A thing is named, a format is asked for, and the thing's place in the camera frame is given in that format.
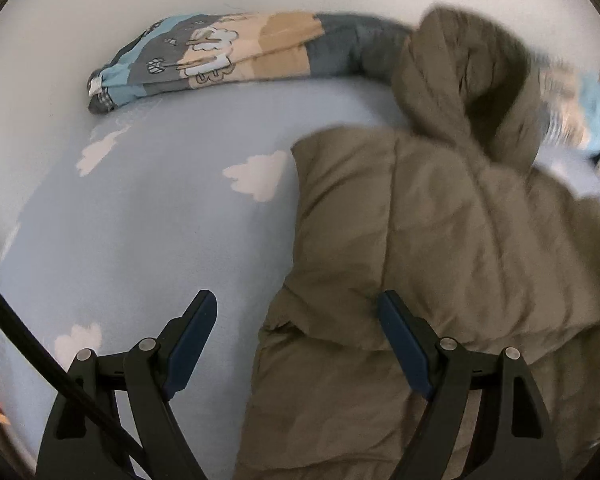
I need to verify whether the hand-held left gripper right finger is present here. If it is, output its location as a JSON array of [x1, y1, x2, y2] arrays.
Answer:
[[377, 290, 563, 480]]

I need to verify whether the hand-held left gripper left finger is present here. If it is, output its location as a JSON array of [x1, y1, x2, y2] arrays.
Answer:
[[35, 290, 218, 480]]

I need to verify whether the olive puffer jacket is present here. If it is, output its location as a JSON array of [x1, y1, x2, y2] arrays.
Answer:
[[232, 5, 600, 480]]

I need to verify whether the light blue cloud bed sheet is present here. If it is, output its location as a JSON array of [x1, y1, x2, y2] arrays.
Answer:
[[0, 77, 600, 480]]

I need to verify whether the cartoon printed blanket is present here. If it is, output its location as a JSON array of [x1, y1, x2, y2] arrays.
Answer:
[[87, 10, 600, 151]]

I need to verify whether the black cable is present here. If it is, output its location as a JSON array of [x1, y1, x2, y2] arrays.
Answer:
[[0, 270, 148, 480]]

